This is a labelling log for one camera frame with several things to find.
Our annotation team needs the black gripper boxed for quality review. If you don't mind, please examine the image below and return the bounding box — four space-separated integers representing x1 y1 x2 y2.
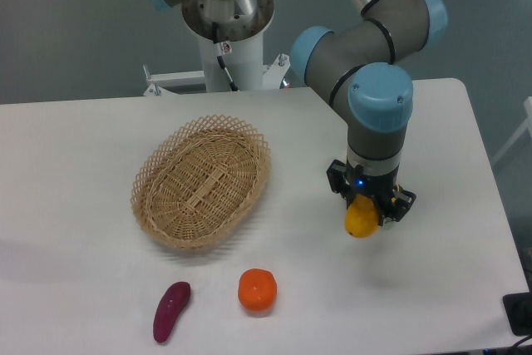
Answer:
326 160 416 226

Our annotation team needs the yellow mango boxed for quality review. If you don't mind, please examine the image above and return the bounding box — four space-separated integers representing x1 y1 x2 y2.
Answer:
344 195 380 239

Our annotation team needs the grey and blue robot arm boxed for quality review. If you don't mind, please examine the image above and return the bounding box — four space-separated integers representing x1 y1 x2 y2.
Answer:
150 0 448 225

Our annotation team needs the woven wicker basket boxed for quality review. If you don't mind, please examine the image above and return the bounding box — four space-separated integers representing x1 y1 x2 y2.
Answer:
131 115 271 250

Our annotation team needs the orange tangerine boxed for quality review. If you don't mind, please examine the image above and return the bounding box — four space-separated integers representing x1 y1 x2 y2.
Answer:
238 269 278 313

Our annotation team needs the black device at table edge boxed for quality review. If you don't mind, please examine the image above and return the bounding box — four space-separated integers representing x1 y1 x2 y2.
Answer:
502 292 531 336

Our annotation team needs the purple sweet potato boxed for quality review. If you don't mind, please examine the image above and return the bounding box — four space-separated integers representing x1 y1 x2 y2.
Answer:
152 281 191 343

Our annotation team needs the white frame at right edge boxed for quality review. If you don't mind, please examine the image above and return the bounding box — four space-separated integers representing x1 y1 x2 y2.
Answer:
490 96 531 170

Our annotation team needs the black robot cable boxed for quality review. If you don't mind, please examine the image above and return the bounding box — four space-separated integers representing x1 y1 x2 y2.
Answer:
210 21 240 92

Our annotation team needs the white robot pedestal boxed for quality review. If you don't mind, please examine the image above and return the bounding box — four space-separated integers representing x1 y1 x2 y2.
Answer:
143 0 290 96

